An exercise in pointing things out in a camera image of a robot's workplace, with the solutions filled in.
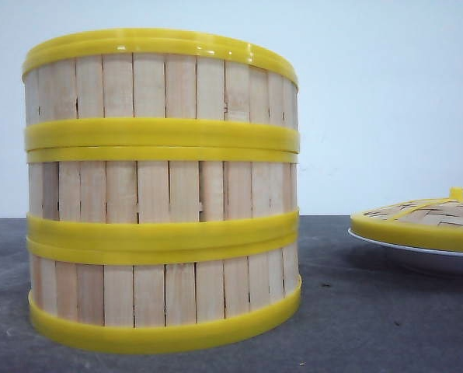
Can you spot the white plate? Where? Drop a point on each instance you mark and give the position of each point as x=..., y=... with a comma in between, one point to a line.
x=431, y=261

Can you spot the bamboo steamer basket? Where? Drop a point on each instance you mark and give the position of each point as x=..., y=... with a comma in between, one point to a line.
x=153, y=95
x=165, y=307
x=159, y=211

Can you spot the woven bamboo steamer lid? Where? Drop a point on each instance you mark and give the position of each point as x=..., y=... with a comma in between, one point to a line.
x=435, y=223

